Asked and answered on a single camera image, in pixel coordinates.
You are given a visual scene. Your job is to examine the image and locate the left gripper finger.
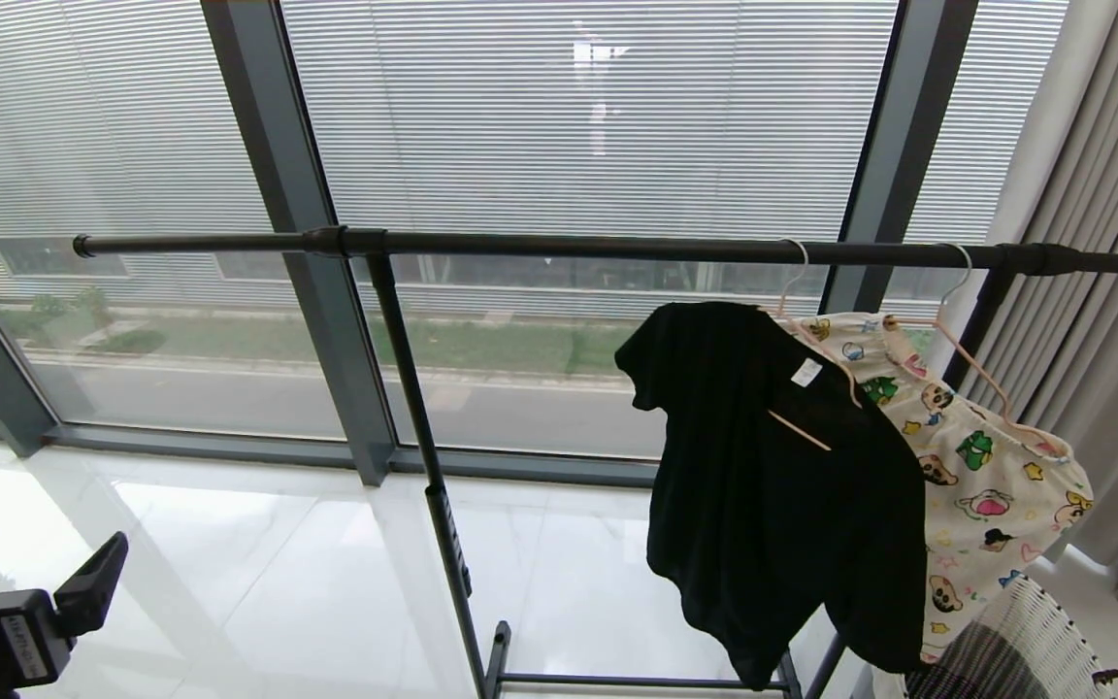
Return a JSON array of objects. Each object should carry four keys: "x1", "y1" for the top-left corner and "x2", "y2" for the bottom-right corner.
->
[{"x1": 52, "y1": 531, "x2": 131, "y2": 639}]

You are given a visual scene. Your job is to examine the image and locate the cream printed garment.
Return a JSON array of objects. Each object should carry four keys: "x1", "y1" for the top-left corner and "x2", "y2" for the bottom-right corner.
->
[{"x1": 782, "y1": 311, "x2": 1096, "y2": 666}]

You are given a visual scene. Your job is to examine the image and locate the pink clothes hanger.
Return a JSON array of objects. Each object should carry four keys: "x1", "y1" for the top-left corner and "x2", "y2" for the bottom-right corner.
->
[
  {"x1": 881, "y1": 243, "x2": 1074, "y2": 465},
  {"x1": 768, "y1": 240, "x2": 863, "y2": 452}
]

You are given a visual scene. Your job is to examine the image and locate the black clothes rack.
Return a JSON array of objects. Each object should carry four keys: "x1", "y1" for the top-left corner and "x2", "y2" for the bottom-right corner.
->
[{"x1": 72, "y1": 225, "x2": 1118, "y2": 699}]

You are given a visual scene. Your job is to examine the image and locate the white laundry basket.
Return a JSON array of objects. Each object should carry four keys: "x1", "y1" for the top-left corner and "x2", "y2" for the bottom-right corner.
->
[{"x1": 870, "y1": 573, "x2": 1118, "y2": 699}]

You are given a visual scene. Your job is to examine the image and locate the window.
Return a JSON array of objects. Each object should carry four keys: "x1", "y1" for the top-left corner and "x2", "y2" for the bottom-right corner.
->
[{"x1": 0, "y1": 0, "x2": 1069, "y2": 486}]

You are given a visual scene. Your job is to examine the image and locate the black short-sleeved shirt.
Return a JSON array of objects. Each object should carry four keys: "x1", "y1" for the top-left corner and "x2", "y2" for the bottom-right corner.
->
[{"x1": 614, "y1": 301, "x2": 929, "y2": 690}]

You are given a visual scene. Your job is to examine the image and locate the beige curtain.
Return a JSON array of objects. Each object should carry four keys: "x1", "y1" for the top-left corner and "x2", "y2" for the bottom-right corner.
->
[{"x1": 947, "y1": 0, "x2": 1118, "y2": 583}]

